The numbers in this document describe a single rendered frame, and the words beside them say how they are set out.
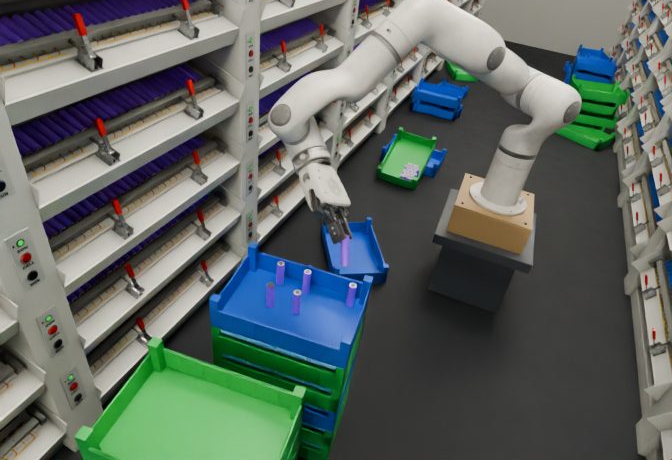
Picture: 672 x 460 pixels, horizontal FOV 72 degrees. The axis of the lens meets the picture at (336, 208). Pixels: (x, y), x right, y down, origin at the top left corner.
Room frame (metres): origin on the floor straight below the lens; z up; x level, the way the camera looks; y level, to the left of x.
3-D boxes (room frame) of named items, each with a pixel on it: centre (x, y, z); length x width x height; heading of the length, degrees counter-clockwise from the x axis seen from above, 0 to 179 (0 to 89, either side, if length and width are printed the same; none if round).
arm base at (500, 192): (1.34, -0.54, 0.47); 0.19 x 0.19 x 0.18
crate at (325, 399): (0.71, 0.06, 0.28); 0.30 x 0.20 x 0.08; 78
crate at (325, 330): (0.71, 0.06, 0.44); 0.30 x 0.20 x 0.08; 78
